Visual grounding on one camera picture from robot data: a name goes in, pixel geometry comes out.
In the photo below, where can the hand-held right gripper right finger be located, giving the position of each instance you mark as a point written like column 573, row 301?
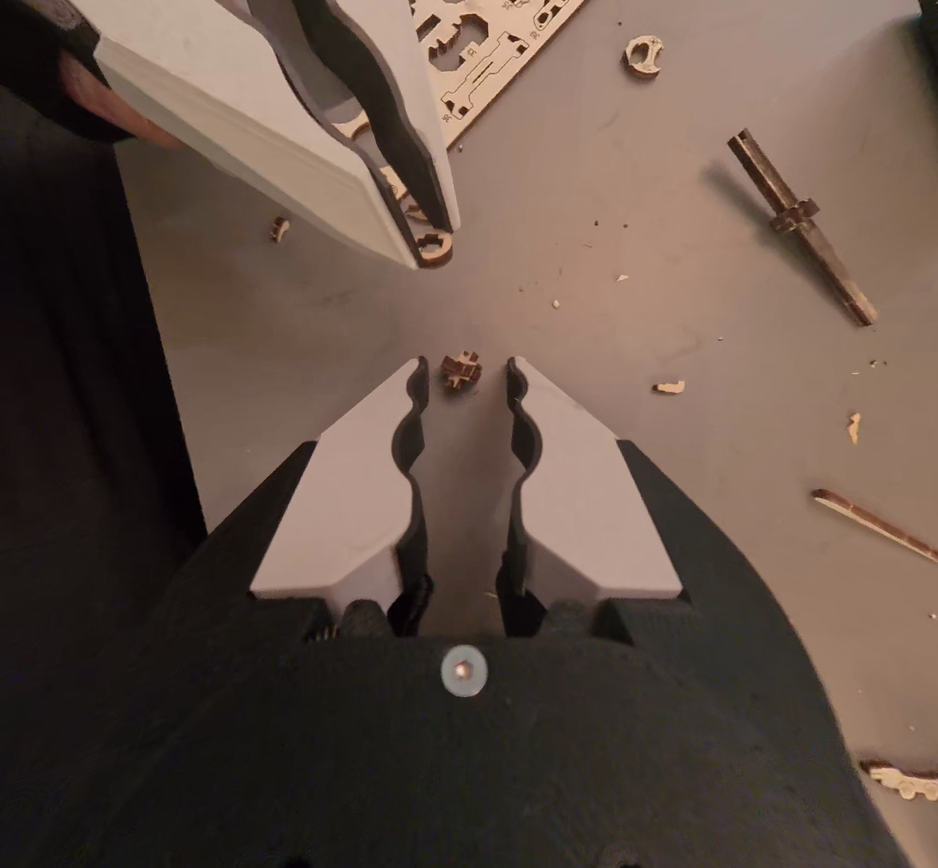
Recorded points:
column 601, row 516

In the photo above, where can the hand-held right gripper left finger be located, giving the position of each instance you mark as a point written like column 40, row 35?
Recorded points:
column 337, row 516

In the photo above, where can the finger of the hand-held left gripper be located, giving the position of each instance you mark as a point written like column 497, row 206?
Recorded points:
column 183, row 61
column 396, row 39

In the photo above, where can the wooden parts sheet round holes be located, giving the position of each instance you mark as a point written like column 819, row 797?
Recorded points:
column 524, row 3

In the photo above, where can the dark model kit box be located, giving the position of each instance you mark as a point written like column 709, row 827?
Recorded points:
column 931, row 10

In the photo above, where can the person's left hand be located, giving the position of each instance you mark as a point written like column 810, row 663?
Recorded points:
column 110, row 105

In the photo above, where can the hooked wooden flake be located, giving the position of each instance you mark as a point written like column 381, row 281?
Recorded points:
column 668, row 388

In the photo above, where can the tiny curved wooden chip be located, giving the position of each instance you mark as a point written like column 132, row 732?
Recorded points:
column 278, row 229

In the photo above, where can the wooden crescent part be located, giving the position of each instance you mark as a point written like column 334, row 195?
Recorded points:
column 637, row 65

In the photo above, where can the small wooden flake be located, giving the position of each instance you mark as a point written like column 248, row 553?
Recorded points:
column 854, row 428

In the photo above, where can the short wooden strip scrap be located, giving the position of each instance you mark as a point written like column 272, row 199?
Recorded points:
column 872, row 523

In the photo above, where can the person's black clothing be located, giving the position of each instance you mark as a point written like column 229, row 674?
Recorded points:
column 73, row 443

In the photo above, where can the small scalloped wooden part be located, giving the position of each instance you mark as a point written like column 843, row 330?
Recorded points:
column 898, row 778

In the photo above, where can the long wooden frame strip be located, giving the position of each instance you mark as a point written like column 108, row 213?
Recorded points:
column 799, row 223

